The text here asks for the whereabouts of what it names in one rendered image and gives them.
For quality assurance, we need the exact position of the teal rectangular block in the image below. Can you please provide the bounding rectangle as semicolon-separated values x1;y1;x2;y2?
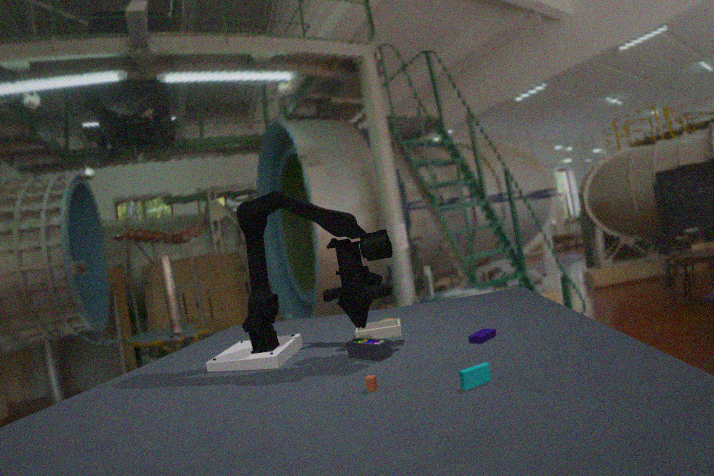
459;363;491;391

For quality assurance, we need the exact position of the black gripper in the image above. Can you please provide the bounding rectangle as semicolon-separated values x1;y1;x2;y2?
322;262;392;328

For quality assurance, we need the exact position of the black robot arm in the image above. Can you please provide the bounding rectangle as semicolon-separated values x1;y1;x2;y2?
236;190;392;354

